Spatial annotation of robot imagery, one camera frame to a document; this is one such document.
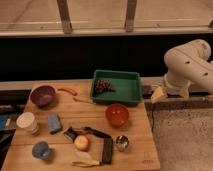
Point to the small metal cup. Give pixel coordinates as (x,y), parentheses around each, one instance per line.
(122,142)

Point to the white paper cup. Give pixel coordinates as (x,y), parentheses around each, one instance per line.
(28,122)

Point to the yellow banana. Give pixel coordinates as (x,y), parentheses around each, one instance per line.
(84,159)

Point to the red orange bowl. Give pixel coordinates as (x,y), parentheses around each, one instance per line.
(117,114)

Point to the blue sponge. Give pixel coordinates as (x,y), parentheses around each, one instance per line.
(54,124)

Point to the dark grape bunch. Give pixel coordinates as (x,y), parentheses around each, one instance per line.
(102,86)

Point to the small black brush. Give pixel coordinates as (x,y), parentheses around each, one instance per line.
(71,134)

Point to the blue cup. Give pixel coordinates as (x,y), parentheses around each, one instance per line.
(41,150)

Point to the orange carrot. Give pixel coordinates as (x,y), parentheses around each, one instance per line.
(68,90)

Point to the purple bowl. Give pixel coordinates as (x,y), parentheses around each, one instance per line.
(42,95)

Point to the green plastic tray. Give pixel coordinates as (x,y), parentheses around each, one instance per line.
(126,87)

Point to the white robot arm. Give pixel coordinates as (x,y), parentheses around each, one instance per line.
(187,64)

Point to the left metal post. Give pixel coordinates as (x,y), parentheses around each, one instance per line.
(64,16)

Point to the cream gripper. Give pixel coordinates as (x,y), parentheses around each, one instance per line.
(159,93)

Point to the right metal post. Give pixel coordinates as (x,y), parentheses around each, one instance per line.
(130,15)

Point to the orange fruit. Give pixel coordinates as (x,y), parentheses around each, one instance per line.
(81,143)

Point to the metal post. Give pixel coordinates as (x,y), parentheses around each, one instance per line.
(64,16)
(130,15)

